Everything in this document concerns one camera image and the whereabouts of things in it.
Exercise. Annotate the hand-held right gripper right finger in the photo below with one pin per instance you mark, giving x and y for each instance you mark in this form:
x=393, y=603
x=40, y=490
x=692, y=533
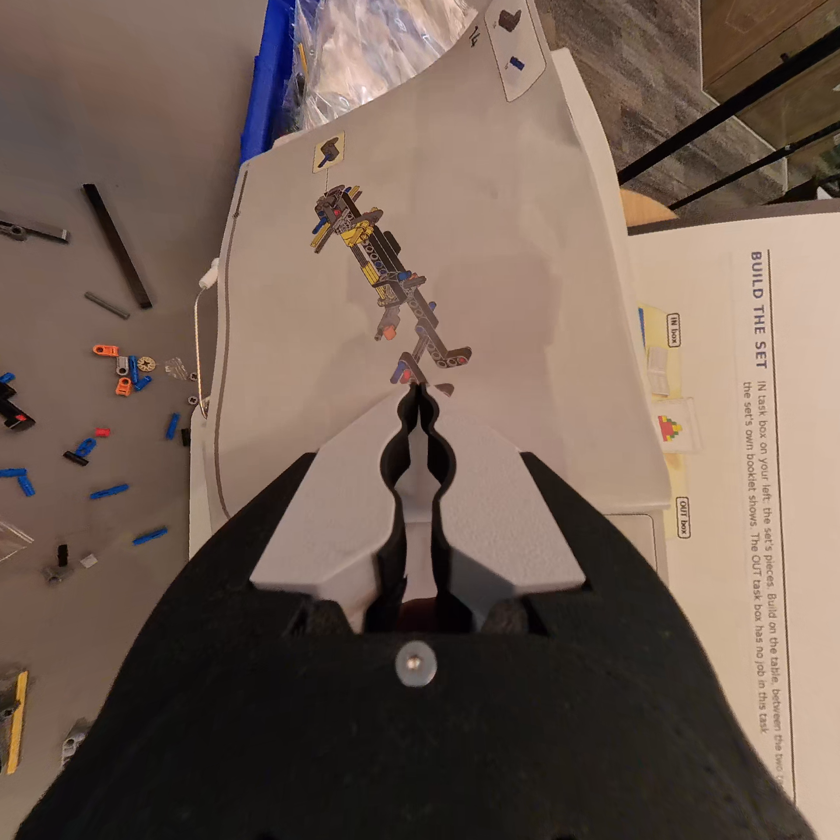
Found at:
x=505, y=525

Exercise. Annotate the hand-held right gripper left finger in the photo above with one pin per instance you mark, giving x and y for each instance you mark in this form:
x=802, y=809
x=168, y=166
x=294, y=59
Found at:
x=334, y=525

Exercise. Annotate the white lego instruction booklet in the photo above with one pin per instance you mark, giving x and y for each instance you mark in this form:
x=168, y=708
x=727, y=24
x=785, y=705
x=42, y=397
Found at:
x=512, y=262

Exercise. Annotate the long black lego assembly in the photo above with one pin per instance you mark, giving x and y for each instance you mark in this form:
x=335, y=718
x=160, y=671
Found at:
x=13, y=410

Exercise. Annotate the scattered blue lego pins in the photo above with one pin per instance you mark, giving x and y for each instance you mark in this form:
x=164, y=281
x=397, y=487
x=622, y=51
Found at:
x=149, y=536

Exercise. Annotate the small black lego piece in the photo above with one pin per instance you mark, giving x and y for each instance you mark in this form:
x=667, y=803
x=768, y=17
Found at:
x=75, y=458

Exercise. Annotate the black grey lego connector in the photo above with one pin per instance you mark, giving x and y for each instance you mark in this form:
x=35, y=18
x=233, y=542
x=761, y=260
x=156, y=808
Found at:
x=58, y=574

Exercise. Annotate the thin grey lego axle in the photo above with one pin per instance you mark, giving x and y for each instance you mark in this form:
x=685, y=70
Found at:
x=107, y=306

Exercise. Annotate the light grey lego connector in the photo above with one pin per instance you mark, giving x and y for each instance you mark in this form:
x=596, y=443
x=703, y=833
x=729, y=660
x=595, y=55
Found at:
x=75, y=738

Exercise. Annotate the long black lego beam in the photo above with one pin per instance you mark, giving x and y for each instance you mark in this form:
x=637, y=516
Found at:
x=118, y=246

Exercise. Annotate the small black yellow lego assembly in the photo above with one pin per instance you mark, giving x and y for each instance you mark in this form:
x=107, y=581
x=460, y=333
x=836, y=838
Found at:
x=16, y=722

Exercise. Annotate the long grey lego beam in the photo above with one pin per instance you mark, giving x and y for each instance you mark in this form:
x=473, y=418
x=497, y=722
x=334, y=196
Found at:
x=39, y=229

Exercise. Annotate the white printed task sheet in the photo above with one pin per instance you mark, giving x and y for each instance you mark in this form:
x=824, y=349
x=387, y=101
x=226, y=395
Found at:
x=722, y=590

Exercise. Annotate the clear plastic bag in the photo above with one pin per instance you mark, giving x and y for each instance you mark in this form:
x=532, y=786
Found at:
x=14, y=539

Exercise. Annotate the light wooden board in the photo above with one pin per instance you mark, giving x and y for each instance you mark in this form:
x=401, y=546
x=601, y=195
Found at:
x=646, y=210

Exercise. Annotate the blue plastic bin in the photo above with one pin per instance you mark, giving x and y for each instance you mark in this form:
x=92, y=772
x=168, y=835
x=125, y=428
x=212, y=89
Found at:
x=266, y=79

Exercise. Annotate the pile of clear plastic bags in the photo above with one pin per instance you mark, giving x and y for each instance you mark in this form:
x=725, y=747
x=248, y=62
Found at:
x=367, y=52

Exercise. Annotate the wooden cabinet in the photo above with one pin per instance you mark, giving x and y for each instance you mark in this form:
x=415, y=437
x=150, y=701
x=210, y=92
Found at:
x=754, y=39

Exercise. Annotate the black metal frame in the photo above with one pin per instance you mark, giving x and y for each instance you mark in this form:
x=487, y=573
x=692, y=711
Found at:
x=722, y=108

